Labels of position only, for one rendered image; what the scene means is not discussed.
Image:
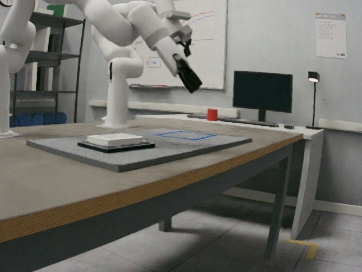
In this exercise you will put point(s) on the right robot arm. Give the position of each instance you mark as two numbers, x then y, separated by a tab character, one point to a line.
17	30

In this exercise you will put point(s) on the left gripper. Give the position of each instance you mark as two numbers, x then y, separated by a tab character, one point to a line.
173	25

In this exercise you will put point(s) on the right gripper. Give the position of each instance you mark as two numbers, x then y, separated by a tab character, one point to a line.
171	56

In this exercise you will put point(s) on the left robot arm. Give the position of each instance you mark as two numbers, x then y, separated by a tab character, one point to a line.
131	66

